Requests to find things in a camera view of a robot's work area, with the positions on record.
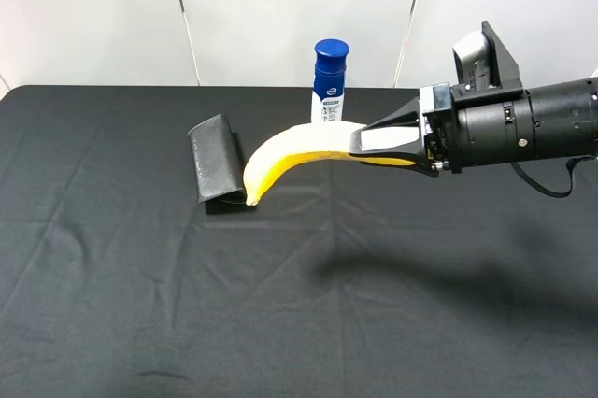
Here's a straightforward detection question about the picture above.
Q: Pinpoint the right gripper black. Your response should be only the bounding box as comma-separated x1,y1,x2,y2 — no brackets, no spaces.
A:
349,82,461,175

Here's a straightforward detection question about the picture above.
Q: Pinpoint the yellow banana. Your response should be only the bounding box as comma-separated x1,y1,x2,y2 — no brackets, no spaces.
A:
243,121,415,206

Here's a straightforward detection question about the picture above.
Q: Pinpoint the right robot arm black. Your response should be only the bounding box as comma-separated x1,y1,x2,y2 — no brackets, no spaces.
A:
349,78,597,177

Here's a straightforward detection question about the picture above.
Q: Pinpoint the blue white lotion bottle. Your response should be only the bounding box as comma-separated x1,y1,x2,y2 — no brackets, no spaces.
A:
311,38,349,122

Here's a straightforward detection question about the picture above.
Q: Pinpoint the black tablecloth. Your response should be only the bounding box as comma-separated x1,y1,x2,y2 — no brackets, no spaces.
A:
1,86,597,397

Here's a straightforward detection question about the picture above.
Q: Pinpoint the black leather wallet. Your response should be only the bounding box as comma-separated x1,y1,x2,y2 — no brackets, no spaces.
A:
188,114,247,205

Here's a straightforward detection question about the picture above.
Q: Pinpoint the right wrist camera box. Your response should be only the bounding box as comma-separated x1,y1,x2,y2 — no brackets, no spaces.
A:
452,21,522,92

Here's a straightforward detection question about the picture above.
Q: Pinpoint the black cable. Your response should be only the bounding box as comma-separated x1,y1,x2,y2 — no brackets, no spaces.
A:
511,154,592,199

